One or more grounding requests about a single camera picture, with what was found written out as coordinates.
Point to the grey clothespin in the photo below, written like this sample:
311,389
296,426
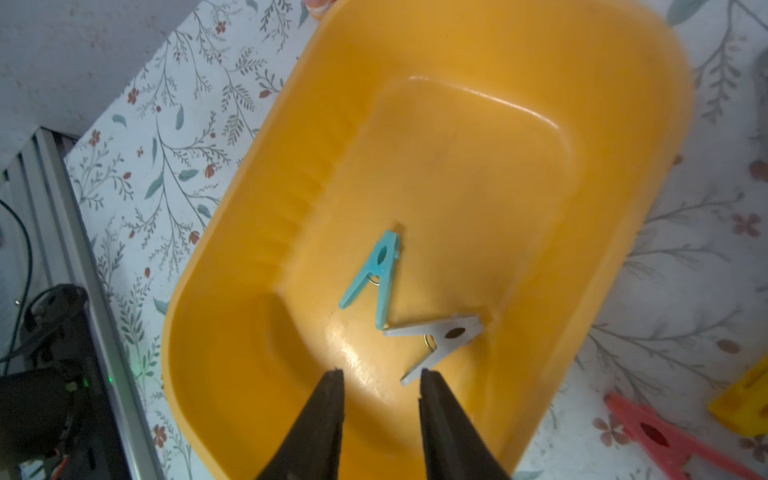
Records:
442,337

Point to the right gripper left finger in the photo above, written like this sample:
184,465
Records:
312,446

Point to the yellow plastic storage box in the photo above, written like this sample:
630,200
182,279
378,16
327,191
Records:
515,146

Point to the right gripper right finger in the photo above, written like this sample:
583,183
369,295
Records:
453,449

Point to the teal clothespin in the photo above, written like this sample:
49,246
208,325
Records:
378,270

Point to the floral table mat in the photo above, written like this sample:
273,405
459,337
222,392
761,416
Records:
686,316

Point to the red clothespin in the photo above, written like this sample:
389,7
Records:
667,446

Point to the yellow clothespin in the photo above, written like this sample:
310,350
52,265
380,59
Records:
742,408

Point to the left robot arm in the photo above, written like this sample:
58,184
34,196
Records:
47,409

